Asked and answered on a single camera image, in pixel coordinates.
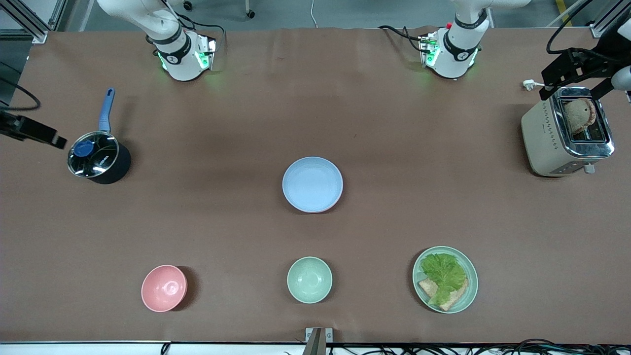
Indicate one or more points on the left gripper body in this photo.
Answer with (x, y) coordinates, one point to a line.
(609, 62)

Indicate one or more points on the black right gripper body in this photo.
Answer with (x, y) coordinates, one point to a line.
(10, 123)

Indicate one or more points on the light blue plate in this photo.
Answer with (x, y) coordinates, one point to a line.
(312, 185)

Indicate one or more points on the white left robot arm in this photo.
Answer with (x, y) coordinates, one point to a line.
(456, 54)

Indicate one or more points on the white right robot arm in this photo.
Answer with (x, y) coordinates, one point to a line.
(180, 64)

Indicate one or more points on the brown toast slice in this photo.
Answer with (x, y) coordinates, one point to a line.
(578, 114)

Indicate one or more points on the glass lid blue knob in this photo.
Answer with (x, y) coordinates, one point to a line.
(93, 154)

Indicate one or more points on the beige chrome toaster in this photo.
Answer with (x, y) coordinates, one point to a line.
(544, 143)

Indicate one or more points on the small pink bowl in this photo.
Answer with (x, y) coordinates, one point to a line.
(163, 288)

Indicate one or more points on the green lettuce leaf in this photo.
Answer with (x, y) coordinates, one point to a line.
(443, 271)

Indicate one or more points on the green plate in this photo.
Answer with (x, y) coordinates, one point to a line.
(471, 291)

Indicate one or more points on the brown bread slice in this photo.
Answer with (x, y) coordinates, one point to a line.
(456, 297)

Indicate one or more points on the brown table cover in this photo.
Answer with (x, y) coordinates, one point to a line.
(315, 236)

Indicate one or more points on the small green bowl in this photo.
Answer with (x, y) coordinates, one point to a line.
(309, 280)

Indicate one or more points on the aluminium frame post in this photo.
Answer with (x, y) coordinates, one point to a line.
(599, 29)
(32, 24)

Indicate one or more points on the metal table bracket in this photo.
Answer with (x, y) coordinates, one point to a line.
(318, 340)

